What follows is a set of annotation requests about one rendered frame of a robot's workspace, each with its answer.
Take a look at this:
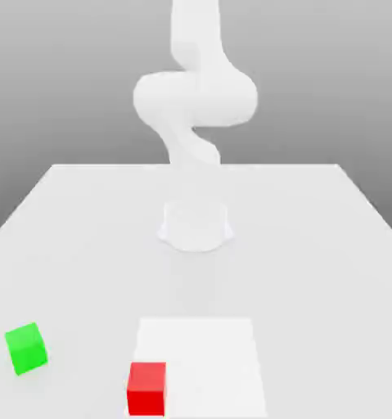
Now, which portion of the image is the small red cube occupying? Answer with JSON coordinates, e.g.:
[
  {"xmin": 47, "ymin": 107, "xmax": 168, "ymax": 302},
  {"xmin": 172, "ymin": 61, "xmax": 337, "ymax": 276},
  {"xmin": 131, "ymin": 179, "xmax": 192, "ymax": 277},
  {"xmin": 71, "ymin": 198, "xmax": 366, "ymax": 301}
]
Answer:
[{"xmin": 126, "ymin": 361, "xmax": 168, "ymax": 417}]

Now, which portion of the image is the small green cube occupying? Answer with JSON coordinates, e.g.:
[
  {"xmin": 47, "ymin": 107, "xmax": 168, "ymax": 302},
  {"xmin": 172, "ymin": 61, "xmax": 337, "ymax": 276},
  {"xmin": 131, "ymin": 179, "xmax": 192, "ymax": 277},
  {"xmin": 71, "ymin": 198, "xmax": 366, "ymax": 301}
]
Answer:
[{"xmin": 4, "ymin": 322, "xmax": 49, "ymax": 376}]

